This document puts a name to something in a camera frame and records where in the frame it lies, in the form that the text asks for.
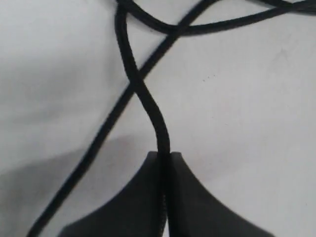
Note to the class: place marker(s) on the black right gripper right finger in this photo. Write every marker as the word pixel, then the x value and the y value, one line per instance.
pixel 194 212

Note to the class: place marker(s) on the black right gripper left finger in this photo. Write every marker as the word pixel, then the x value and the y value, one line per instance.
pixel 136 211

